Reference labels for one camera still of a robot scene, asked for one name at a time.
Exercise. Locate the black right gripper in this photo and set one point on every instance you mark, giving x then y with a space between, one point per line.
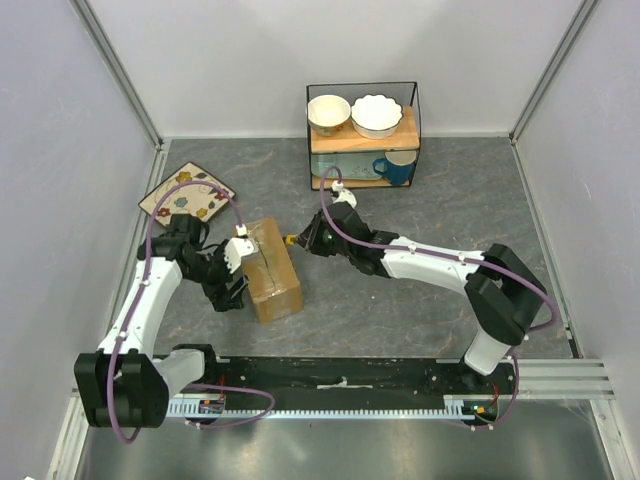
309 238

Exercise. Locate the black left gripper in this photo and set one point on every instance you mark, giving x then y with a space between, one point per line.
224 300

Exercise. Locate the brown cardboard express box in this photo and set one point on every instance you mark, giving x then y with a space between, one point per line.
273 285

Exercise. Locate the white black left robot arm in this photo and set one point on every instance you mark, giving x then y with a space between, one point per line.
121 384

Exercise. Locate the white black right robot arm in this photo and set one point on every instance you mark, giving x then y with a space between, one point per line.
504 294

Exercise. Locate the pale green rectangular plate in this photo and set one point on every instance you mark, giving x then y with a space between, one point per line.
353 166

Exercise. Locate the floral square coaster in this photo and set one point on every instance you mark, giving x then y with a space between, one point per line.
196 199

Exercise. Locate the blue mug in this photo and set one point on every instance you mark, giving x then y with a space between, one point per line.
395 166

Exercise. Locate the cream ceramic bowl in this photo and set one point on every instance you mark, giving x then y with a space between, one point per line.
326 114

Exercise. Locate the white scalloped bowl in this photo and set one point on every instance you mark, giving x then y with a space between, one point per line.
376 117

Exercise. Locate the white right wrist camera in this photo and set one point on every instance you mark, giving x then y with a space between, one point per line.
340 194

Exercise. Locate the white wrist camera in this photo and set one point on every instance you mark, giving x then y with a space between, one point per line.
340 194
239 248

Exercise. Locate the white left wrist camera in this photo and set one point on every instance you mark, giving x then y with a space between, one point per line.
239 248

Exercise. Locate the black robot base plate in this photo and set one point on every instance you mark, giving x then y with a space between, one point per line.
363 382

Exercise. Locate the black wire wooden shelf rack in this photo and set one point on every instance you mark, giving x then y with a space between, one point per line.
406 137

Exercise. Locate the grey slotted cable duct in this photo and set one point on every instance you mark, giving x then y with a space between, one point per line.
208 407

